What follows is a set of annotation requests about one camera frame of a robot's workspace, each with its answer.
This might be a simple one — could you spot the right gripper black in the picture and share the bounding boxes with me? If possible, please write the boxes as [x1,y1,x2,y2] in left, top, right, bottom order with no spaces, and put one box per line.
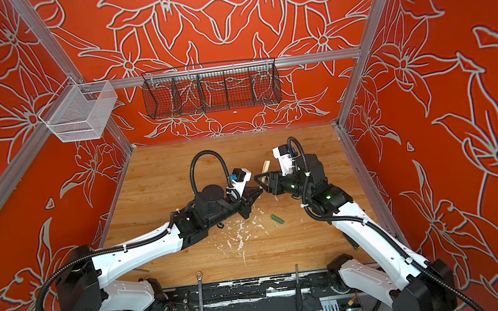
[253,165,316,206]

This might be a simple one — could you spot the green pen cap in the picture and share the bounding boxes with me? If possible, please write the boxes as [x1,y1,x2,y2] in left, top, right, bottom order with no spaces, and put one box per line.
[271,214,285,225]

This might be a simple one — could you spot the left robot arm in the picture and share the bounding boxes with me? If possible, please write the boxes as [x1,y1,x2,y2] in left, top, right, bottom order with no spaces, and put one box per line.
[35,168,262,311]

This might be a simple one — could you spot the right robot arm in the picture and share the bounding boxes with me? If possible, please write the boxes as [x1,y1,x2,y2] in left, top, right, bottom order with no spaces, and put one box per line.
[254,137,484,311]

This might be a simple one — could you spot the black clamp bar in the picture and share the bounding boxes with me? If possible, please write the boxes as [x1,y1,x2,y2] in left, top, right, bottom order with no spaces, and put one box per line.
[294,264,304,311]

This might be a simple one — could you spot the silver wrench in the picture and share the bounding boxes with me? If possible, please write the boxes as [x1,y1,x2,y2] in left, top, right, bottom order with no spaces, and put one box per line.
[196,271,204,311]

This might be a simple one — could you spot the clear plastic bin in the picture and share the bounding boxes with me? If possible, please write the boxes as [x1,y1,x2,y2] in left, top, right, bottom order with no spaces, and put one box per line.
[37,77,118,143]

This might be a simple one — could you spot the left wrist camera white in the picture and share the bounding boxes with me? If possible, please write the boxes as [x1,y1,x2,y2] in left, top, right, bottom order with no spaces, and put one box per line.
[227,168,252,202]

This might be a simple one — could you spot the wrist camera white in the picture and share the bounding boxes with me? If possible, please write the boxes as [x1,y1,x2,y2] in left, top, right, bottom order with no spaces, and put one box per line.
[273,144,295,176]
[227,168,252,202]

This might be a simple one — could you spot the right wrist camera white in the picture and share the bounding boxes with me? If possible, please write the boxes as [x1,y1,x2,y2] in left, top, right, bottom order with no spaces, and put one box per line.
[273,144,295,176]

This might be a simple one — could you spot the black mounting base plate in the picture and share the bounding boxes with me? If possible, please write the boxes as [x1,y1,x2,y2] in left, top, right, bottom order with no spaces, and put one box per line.
[151,269,363,311]

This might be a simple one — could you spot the black wire basket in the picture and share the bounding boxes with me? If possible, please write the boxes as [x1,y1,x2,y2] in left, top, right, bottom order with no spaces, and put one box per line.
[141,58,283,120]

